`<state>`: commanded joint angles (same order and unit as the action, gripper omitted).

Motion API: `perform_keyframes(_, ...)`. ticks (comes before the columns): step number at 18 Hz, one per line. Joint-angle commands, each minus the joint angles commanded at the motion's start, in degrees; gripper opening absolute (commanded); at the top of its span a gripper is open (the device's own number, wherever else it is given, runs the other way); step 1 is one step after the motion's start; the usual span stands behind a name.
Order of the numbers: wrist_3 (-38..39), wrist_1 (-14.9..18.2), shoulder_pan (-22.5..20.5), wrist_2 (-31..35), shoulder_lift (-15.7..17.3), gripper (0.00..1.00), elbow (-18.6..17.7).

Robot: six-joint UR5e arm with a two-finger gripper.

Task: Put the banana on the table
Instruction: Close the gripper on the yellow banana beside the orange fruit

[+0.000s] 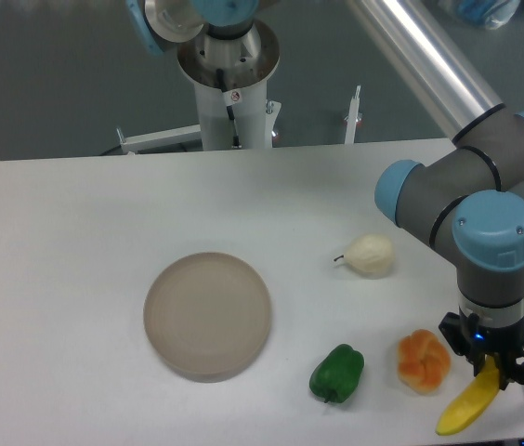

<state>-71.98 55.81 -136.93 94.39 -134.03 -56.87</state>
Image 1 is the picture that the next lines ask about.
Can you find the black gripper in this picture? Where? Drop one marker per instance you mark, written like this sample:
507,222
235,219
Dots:
476,330

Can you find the yellow banana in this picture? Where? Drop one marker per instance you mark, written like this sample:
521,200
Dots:
472,402

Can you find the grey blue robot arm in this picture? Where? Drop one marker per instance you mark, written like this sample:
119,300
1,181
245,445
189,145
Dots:
462,206

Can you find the orange white bread roll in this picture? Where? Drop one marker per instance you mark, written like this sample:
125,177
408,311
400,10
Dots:
423,362

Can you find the cream white pear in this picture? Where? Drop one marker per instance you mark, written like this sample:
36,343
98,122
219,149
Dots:
370,255

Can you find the green bell pepper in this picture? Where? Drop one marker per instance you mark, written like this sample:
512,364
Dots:
337,376

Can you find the beige round plate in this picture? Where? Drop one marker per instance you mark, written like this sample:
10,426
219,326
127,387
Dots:
208,316

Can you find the blue plastic bag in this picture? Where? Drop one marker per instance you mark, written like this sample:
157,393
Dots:
482,14

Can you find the white right bracket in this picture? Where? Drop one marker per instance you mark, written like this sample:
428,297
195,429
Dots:
354,117

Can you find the white bracket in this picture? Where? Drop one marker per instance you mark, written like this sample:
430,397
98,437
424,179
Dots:
354,117
158,140

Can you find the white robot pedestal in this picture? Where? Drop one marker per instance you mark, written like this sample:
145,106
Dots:
229,68

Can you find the white left bracket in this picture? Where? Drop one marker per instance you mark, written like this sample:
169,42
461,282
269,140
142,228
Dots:
158,140

